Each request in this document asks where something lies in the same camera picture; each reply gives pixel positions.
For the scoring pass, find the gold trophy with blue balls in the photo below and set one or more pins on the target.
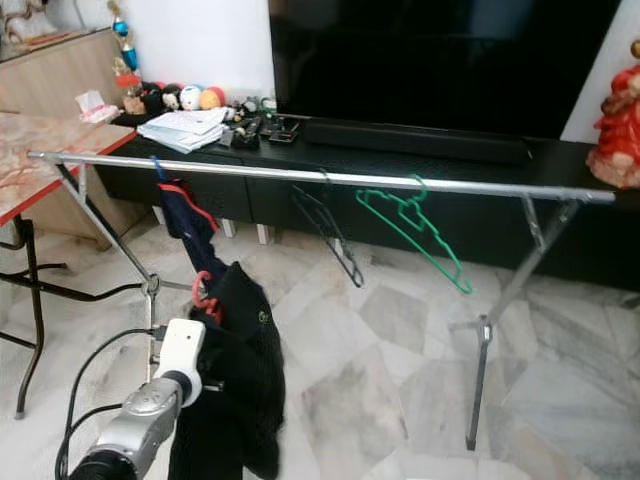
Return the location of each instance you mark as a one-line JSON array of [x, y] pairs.
[[122, 30]]

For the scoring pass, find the white round plush toy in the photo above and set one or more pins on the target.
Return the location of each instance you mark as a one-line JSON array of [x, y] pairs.
[[190, 98]]

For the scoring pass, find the pink white tissue pack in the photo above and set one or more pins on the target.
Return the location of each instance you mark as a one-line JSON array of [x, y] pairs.
[[97, 106]]

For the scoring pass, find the orange round plush toy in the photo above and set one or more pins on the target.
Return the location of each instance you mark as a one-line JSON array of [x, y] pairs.
[[213, 98]]

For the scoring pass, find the stack of white papers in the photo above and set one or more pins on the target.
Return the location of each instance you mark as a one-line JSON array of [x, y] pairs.
[[182, 130]]

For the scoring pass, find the white porcelain figurine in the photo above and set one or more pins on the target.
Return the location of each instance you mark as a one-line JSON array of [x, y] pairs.
[[28, 18]]

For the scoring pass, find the light wood sideboard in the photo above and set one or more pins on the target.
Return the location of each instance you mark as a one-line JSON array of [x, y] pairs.
[[60, 80]]

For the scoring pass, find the red plastic hanger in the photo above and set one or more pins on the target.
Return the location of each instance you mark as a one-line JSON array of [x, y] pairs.
[[198, 295]]

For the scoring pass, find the small black box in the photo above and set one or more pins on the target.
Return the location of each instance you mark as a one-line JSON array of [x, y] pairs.
[[280, 130]]

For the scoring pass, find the black flat television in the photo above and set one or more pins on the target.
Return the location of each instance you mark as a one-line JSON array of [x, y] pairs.
[[440, 65]]

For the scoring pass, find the navy blue t-shirt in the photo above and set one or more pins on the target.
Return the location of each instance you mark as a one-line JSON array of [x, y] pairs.
[[190, 245]]

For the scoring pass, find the small dark toy figure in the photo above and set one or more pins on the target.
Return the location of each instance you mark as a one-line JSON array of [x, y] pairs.
[[245, 109]]

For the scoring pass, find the glass jar with red lid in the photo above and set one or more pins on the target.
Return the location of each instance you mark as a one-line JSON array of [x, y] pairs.
[[133, 97]]

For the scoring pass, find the marble pattern folding table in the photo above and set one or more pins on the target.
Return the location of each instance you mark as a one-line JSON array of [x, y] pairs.
[[40, 160]]

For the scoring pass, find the hanger with blue hook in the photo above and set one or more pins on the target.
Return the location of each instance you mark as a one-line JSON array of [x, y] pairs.
[[160, 170]]

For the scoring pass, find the red laughing Buddha statue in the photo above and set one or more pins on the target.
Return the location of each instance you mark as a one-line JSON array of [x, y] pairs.
[[618, 130]]

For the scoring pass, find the black mouse plush toy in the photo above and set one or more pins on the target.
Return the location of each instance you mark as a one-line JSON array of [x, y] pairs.
[[160, 99]]

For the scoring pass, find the black low TV console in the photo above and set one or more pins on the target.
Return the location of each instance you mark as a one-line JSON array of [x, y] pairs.
[[260, 210]]

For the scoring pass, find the black plastic hanger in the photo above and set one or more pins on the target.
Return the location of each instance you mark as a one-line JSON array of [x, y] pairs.
[[357, 280]]

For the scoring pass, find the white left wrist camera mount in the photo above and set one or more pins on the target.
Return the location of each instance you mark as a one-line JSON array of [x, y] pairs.
[[182, 345]]

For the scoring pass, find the green plastic hanger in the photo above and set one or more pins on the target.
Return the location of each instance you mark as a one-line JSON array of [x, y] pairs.
[[463, 286]]

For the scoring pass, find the black shirt with green print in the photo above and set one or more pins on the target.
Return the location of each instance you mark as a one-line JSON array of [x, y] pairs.
[[240, 400]]

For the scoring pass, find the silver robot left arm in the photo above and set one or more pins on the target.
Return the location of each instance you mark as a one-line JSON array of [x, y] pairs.
[[150, 415]]

